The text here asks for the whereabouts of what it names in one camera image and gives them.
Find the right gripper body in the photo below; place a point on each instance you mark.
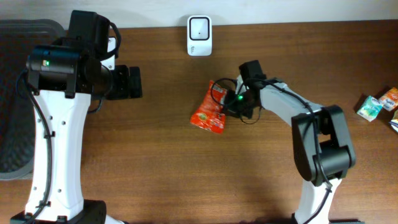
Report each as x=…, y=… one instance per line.
x=239, y=104

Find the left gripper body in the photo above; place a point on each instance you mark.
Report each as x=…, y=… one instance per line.
x=122, y=84

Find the red candy bag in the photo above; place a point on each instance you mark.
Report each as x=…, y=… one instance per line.
x=209, y=115

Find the teal tissue pack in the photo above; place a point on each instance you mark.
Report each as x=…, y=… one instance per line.
x=370, y=109

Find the orange tissue pack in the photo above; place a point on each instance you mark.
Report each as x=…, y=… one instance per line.
x=388, y=99

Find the yellow snack bag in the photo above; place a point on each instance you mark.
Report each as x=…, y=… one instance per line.
x=394, y=121

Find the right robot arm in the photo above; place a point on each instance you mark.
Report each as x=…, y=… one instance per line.
x=322, y=145

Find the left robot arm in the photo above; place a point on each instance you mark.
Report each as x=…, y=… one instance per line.
x=61, y=80

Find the grey plastic mesh basket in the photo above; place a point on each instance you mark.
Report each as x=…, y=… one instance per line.
x=18, y=38

